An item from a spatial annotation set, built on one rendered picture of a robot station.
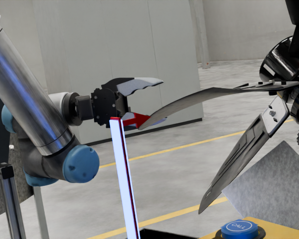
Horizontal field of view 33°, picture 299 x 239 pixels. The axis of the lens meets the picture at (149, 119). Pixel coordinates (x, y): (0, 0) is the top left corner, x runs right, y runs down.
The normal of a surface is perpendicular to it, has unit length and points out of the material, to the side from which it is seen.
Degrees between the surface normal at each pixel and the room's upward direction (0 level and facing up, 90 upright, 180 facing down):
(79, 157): 91
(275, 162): 55
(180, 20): 90
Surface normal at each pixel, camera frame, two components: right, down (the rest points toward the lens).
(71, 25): 0.42, 0.08
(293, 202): -0.34, -0.40
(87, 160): 0.67, 0.02
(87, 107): 0.18, 0.05
